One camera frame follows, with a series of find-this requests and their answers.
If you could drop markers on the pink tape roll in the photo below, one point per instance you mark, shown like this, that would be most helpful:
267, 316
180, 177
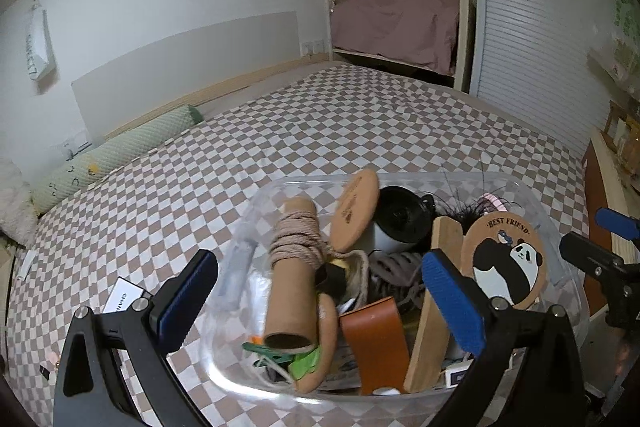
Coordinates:
495, 202

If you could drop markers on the black binder clip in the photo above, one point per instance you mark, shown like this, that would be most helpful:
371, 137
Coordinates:
330, 279

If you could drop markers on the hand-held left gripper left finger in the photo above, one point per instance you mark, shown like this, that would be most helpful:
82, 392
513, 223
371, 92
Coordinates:
187, 297

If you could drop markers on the white card box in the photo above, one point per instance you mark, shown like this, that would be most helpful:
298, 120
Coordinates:
456, 374

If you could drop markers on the pink quilt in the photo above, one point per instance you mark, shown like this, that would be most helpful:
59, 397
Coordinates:
395, 27

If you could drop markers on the green bolster pillow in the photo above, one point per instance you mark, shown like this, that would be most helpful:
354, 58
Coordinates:
115, 154

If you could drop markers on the checkered bed sheet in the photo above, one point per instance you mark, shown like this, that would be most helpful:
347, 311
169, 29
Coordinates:
350, 122

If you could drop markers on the white fluffy pillow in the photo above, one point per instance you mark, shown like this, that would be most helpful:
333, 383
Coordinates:
15, 207

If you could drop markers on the black feathery hair piece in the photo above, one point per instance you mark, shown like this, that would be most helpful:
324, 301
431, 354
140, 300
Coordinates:
465, 209

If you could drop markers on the grey hair claw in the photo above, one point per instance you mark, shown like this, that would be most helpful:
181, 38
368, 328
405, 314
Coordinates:
397, 269

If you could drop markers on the cardboard tube with twine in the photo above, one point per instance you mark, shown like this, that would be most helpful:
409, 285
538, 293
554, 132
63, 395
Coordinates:
290, 307

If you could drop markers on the panda print cork coaster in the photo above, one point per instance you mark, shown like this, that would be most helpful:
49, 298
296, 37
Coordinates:
505, 262

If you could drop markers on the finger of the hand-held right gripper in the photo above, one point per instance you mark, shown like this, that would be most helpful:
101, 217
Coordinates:
615, 219
585, 249

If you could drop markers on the white louvered sliding door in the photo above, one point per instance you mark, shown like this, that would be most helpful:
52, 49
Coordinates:
540, 32

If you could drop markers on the white wall socket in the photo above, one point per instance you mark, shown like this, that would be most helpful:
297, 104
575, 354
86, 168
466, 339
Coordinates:
312, 47

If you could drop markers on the green plastic clip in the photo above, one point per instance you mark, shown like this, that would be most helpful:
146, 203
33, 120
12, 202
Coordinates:
265, 352

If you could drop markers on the grey headboard panel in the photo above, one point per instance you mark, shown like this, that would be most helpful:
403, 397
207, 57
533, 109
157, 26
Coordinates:
190, 67

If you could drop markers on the wooden photo frame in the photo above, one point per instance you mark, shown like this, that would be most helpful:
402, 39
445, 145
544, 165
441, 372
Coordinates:
612, 127

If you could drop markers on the white and black box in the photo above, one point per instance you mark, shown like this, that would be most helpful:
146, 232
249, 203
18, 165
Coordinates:
122, 297

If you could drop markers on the white paper slip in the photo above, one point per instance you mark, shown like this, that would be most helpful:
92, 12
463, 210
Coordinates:
26, 266

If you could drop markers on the brown leather piece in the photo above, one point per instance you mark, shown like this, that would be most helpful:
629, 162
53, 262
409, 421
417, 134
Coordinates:
375, 342

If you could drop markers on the wooden board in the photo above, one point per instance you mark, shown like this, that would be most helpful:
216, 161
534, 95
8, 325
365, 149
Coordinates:
430, 337

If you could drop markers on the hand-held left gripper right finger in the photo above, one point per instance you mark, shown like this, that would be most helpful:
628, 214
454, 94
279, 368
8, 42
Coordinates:
452, 302

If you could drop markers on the beige cabinet niche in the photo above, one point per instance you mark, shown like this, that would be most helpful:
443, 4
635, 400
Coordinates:
465, 22

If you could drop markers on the clear plastic container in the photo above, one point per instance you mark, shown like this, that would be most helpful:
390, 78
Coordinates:
300, 192

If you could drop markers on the plain round cork coaster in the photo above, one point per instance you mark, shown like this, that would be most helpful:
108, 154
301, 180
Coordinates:
352, 207
325, 347

